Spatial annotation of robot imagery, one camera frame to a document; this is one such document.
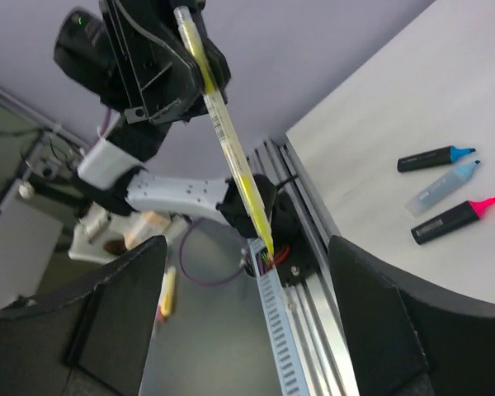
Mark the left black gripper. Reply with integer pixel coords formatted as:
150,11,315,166
99,0,231,124

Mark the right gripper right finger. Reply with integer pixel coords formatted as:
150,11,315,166
328,236,495,395

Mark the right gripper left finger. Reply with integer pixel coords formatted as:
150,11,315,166
0,236,167,395

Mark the yellow highlighter pen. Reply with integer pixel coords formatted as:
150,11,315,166
174,7,274,258

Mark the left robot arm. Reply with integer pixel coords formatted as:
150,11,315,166
54,1,276,257

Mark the pens pile on floor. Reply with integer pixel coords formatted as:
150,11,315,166
156,266,177,321

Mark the light blue highlighter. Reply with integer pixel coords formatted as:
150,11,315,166
405,160,481,217

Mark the black pink highlighter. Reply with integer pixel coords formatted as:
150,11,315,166
411,196,495,245

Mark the black blue highlighter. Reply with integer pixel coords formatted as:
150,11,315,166
397,145,476,173

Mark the aluminium mounting rail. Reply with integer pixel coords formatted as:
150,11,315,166
248,140,359,395

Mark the white slotted cable duct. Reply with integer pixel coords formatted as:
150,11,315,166
248,239,309,396

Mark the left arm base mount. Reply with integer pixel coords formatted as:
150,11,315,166
255,192,321,287

